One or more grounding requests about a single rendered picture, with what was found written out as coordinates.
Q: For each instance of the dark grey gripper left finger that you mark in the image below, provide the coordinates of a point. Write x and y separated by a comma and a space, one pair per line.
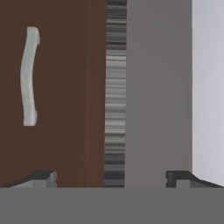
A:
40, 178

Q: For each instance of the brown wooden drawer front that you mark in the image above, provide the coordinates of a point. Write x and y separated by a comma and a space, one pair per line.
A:
64, 96

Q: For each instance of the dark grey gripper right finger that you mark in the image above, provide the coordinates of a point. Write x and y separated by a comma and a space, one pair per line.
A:
182, 178

